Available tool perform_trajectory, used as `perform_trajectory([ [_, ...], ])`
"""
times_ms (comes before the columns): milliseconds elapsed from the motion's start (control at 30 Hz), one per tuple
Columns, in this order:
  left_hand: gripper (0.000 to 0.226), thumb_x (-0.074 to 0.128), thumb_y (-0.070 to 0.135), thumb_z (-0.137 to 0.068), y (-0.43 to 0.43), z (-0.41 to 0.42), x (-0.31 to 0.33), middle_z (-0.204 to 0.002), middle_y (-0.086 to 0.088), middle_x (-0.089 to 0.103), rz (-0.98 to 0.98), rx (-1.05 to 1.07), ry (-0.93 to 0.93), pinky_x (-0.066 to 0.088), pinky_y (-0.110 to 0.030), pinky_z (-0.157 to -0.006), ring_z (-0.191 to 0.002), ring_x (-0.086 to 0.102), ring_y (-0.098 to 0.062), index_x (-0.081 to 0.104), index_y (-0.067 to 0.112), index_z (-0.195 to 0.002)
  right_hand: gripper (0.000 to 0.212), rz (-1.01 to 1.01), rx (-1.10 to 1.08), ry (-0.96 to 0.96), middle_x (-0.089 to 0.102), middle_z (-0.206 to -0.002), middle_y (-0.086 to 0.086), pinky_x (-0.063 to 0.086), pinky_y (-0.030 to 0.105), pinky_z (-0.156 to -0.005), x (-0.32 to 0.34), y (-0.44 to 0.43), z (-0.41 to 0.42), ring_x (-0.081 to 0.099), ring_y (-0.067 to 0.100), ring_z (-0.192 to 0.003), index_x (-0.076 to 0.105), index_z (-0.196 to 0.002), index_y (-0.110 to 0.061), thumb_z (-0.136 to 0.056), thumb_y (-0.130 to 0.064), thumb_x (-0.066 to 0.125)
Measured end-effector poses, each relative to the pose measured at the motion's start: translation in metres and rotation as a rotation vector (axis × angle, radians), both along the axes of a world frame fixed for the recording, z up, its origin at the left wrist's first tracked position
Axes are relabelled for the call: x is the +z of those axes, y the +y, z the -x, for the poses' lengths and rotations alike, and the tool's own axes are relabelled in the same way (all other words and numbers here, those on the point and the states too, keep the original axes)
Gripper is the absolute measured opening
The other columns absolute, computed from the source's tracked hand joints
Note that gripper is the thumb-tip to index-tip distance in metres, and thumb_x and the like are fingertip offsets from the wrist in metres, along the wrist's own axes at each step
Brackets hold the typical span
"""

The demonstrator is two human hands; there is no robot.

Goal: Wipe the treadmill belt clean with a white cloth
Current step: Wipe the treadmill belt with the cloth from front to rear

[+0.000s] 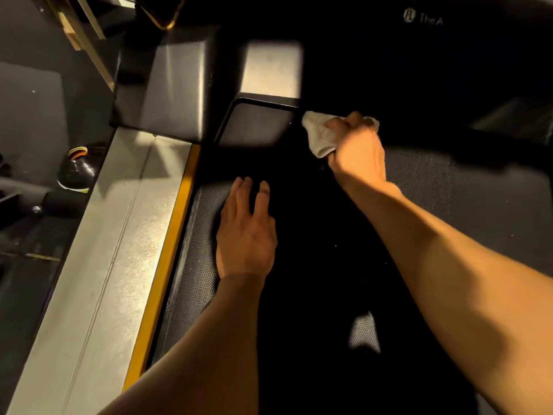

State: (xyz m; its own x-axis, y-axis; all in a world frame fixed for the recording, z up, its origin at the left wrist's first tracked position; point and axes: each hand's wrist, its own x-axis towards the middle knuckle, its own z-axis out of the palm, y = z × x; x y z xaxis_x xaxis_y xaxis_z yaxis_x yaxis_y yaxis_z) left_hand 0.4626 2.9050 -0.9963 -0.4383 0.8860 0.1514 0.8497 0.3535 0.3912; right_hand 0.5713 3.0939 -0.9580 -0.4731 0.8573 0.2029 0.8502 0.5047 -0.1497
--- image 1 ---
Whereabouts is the person's right hand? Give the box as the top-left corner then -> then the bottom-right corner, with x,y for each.
325,111 -> 388,191

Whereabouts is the person's left hand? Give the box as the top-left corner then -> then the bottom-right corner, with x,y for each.
215,176 -> 278,279

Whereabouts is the white cleaning cloth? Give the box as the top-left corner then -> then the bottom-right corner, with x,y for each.
302,111 -> 381,159

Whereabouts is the person's left forearm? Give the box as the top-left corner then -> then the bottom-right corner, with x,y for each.
99,273 -> 268,415

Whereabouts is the person's right forearm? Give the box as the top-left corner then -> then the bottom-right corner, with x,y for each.
341,179 -> 553,415

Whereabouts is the black treadmill motor cover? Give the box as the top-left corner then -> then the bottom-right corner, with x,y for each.
109,0 -> 553,148

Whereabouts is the black treadmill belt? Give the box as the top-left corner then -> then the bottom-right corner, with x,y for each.
149,138 -> 553,415

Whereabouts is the black shoe with yellow sole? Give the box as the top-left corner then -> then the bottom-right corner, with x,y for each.
56,144 -> 107,194

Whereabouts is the black yellow-rimmed object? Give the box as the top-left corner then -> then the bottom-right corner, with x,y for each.
133,0 -> 189,31

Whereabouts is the grey yellow-edged treadmill side rail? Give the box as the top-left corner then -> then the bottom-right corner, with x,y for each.
6,126 -> 202,415

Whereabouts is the wooden frame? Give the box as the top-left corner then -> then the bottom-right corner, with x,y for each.
41,0 -> 118,92

